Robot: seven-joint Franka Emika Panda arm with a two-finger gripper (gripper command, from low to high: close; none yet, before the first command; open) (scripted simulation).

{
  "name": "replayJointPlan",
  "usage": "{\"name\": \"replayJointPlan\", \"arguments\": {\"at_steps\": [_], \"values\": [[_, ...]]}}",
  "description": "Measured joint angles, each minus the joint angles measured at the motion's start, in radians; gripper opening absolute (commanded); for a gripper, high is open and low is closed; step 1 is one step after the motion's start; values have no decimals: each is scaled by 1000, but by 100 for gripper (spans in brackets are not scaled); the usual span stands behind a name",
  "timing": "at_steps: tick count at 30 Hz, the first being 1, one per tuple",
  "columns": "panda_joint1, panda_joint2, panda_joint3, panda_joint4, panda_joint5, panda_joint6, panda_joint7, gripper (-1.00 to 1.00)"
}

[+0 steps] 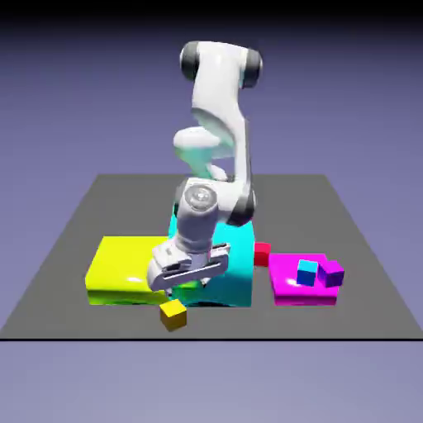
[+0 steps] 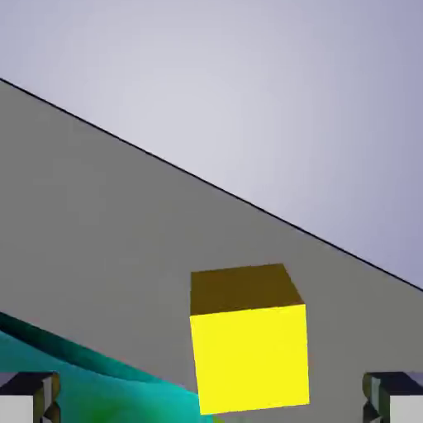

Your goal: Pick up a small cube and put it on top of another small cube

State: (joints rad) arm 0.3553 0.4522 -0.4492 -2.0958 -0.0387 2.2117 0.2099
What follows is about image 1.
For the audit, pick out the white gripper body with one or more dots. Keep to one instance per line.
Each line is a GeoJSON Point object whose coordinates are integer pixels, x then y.
{"type": "Point", "coordinates": [185, 272]}

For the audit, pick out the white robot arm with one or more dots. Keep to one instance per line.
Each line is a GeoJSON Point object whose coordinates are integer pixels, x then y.
{"type": "Point", "coordinates": [216, 99]}

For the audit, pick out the small yellow cube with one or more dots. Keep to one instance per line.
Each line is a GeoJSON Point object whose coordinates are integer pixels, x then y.
{"type": "Point", "coordinates": [173, 315]}

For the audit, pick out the small red cube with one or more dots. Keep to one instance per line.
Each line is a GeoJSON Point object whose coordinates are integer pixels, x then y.
{"type": "Point", "coordinates": [262, 253]}

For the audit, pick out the small cyan cube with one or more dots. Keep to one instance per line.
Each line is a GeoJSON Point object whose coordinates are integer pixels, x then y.
{"type": "Point", "coordinates": [306, 272]}

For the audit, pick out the small purple cube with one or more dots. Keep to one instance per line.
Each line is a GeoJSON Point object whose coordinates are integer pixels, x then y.
{"type": "Point", "coordinates": [331, 273]}

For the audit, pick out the large cyan box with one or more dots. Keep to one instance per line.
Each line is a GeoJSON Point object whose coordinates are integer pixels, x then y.
{"type": "Point", "coordinates": [236, 264]}

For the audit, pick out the large yellow box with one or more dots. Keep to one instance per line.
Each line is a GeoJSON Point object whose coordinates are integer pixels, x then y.
{"type": "Point", "coordinates": [122, 267]}

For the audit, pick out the large magenta box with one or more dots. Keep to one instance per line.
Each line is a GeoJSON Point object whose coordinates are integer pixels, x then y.
{"type": "Point", "coordinates": [297, 284]}

